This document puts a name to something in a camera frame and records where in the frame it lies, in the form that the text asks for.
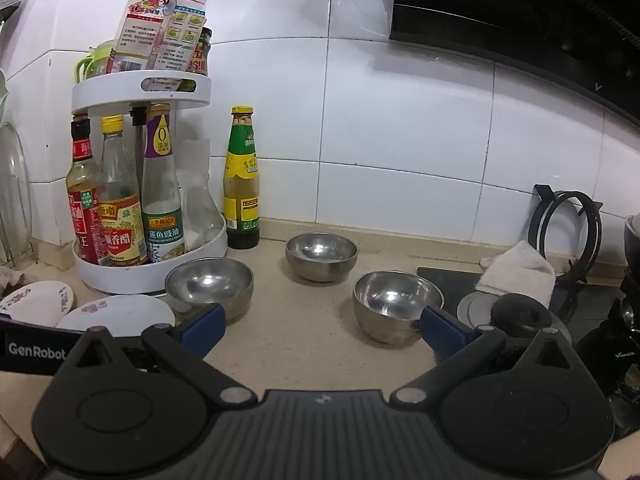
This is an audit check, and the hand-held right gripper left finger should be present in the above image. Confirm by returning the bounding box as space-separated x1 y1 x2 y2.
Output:
60 304 256 408

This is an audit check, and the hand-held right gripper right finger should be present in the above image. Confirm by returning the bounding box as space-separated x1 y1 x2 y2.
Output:
392 305 587 406

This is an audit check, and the stainless steel bowl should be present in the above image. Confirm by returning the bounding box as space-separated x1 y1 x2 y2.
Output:
165 258 254 323
352 270 445 348
285 233 359 283

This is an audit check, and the grey rag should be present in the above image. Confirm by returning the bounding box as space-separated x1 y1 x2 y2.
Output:
0 266 31 301

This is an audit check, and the black burner cap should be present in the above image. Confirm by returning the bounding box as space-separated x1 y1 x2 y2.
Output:
490 292 553 338

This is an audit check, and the white cloth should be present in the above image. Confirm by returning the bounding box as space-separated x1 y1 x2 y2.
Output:
475 240 557 311

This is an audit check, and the purple label sauce bottle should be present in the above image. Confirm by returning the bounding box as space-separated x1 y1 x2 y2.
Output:
141 104 187 265

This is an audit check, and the clear glass bottle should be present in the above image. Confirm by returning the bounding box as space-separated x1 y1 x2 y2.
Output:
175 137 223 253

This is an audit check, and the yellow cap vinegar bottle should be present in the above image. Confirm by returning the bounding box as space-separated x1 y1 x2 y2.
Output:
97 115 148 267

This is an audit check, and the red label soy sauce bottle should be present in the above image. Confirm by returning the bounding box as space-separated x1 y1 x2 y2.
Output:
66 115 108 267

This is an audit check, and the green yellow label sauce bottle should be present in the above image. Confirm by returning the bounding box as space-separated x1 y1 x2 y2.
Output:
222 106 261 250

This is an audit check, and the black kitchen appliance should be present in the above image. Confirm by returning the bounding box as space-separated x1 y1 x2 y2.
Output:
575 270 640 441

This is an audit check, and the glass pot lid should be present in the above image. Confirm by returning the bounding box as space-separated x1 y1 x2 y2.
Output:
0 122 33 266

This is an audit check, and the black stove pan support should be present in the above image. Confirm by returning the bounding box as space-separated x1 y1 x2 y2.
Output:
527 184 603 321

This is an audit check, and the dark grey container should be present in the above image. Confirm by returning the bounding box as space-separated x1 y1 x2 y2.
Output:
624 214 640 261

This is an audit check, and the white two-tier spice rack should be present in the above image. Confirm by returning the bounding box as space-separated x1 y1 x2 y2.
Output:
71 70 228 295

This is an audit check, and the green plastic cup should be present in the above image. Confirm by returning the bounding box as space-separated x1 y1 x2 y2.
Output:
75 40 118 83

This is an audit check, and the green print seasoning packet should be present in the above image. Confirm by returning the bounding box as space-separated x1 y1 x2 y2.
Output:
150 2 208 73

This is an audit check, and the red print seasoning packet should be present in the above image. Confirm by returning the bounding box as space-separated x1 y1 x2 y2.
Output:
106 0 173 75

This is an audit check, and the black range hood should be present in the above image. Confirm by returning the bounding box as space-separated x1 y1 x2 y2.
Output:
389 0 640 126

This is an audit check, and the silver burner ring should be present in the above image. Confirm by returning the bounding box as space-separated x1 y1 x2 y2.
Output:
457 292 571 341

